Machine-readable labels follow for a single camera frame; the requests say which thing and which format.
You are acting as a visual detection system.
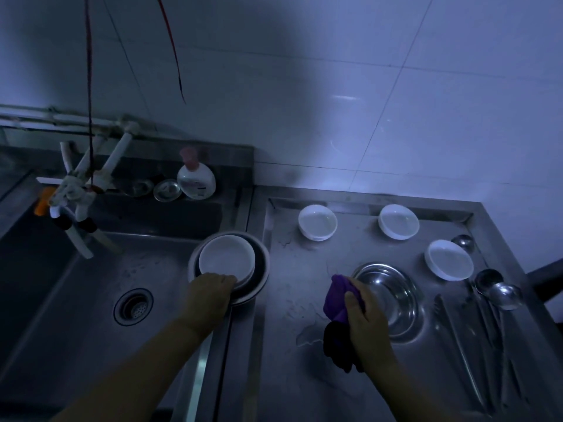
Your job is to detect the person's left hand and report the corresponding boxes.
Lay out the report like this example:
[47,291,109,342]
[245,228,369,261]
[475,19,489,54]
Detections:
[179,272,238,343]

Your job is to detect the dark furniture frame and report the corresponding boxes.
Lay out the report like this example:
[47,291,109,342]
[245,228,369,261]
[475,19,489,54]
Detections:
[524,258,563,325]

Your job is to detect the steel tongs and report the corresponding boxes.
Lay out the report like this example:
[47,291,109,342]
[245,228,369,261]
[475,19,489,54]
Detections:
[433,293,491,411]

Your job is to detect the white soap bottle pink pump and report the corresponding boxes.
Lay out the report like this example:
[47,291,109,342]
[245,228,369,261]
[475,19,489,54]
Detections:
[177,147,217,201]

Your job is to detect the person's left forearm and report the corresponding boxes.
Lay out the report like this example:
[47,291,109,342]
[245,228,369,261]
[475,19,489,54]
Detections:
[50,320,221,422]

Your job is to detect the long red hanging cord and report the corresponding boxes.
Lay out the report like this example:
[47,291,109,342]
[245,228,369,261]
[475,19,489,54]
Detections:
[83,0,96,191]

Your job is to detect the large white bowl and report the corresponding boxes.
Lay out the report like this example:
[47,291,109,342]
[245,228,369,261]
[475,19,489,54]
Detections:
[198,235,256,290]

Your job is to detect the small white bowl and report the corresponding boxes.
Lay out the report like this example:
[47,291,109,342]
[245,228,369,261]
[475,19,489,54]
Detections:
[378,204,420,241]
[298,204,338,241]
[424,239,475,282]

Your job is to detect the steel bowl with dark inside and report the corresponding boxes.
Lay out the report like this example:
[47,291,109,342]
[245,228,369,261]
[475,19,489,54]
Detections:
[188,231,270,307]

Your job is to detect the person's right hand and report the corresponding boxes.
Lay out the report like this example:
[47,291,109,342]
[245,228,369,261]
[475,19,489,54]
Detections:
[343,279,397,370]

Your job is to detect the white pipe faucet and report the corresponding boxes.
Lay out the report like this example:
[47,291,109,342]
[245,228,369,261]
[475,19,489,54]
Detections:
[36,129,141,260]

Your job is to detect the short red hanging cord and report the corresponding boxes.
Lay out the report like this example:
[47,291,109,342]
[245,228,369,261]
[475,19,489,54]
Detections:
[155,0,187,105]

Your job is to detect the stainless steel sink basin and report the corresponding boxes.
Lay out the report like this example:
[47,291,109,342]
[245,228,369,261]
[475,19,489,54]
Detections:
[0,142,257,422]

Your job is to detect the person's right forearm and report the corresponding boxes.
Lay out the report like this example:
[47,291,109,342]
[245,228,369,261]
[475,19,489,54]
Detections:
[358,352,456,422]

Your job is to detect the orange plastic object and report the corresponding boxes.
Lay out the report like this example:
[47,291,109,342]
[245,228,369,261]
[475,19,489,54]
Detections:
[34,187,56,217]

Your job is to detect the shiny steel bowl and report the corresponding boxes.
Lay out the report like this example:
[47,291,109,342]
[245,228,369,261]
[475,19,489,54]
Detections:
[350,262,425,344]

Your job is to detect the purple cleaning cloth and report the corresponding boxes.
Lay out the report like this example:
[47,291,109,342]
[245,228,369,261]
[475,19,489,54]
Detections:
[323,274,368,374]

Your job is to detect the white wall water pipes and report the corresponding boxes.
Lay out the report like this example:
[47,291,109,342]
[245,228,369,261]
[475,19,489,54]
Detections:
[0,103,142,139]

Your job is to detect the round sink drain strainer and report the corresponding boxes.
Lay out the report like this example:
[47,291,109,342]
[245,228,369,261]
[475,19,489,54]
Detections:
[113,288,155,326]

